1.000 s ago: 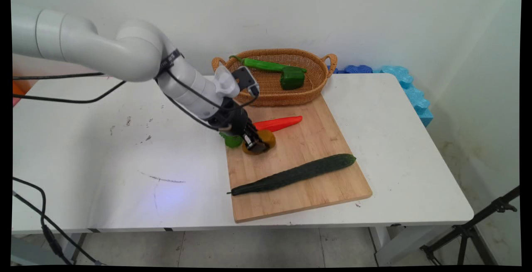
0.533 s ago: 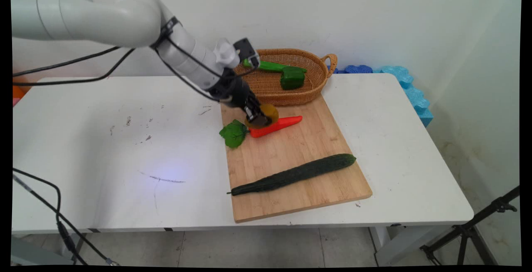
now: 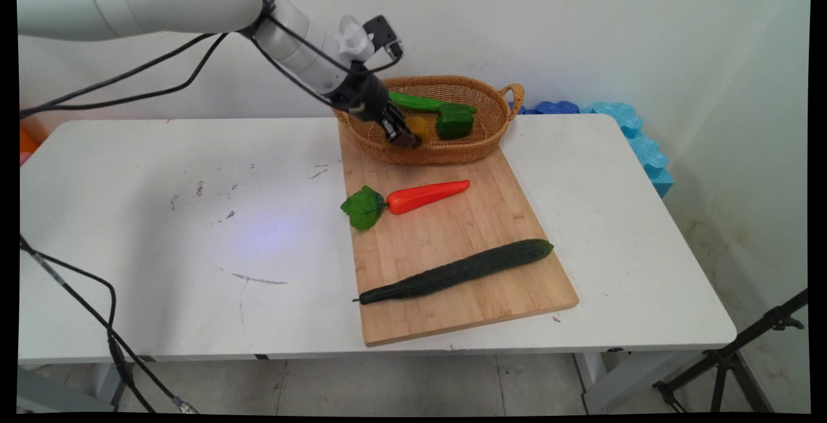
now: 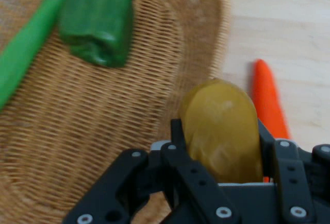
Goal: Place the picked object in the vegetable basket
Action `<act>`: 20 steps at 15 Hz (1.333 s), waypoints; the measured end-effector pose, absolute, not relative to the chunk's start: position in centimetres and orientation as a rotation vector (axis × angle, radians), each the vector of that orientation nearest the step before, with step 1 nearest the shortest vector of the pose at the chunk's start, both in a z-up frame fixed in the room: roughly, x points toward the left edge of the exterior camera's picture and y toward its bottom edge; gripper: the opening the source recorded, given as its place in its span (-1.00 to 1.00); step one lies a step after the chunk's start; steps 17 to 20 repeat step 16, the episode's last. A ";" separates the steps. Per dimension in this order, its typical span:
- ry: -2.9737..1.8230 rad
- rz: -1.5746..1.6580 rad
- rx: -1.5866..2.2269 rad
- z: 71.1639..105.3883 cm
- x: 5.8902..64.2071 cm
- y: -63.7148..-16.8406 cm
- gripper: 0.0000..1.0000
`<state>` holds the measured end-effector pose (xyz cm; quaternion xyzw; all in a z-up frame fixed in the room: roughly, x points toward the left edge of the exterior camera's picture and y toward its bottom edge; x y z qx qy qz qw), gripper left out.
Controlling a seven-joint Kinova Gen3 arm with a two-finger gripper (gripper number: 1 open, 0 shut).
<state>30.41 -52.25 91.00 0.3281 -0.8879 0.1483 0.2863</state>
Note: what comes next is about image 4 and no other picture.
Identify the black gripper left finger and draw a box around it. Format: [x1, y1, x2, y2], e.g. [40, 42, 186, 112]
[62, 118, 242, 224]

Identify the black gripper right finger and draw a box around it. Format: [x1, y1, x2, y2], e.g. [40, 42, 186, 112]
[257, 119, 330, 224]

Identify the yellow-brown toy potato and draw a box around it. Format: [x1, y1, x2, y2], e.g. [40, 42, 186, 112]
[179, 78, 263, 184]

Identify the orange toy carrot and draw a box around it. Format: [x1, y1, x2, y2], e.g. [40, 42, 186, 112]
[250, 59, 291, 183]

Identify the round woven wicker basket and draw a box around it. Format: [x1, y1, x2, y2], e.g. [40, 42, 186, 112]
[0, 0, 232, 224]

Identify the green toy bell pepper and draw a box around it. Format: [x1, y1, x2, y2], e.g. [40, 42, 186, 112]
[58, 0, 133, 68]

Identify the long green toy vegetable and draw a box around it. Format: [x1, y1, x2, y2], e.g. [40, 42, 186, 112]
[0, 0, 76, 111]

